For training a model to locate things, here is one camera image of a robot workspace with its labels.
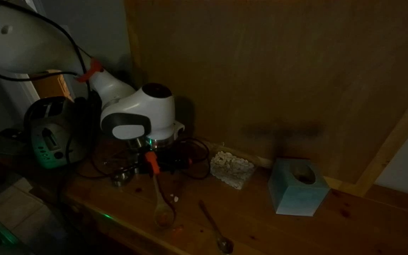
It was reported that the blue block with round hole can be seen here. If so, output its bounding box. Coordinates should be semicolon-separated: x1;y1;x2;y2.
267;158;331;217

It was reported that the wooden spoon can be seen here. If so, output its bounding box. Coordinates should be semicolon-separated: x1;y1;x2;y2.
152;173;176;228

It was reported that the silver toaster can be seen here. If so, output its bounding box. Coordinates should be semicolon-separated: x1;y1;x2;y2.
23;96;93;169

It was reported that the silver measuring cup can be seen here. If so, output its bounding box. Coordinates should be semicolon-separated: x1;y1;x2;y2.
111;169;135;187

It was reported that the white pebble trivet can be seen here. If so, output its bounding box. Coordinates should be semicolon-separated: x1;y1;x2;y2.
210;151;256;190

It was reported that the metal measuring spoon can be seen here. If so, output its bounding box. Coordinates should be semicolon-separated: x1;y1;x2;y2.
198;200;234;255

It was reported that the cardboard box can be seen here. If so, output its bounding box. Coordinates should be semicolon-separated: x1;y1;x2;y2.
30;69;74;102

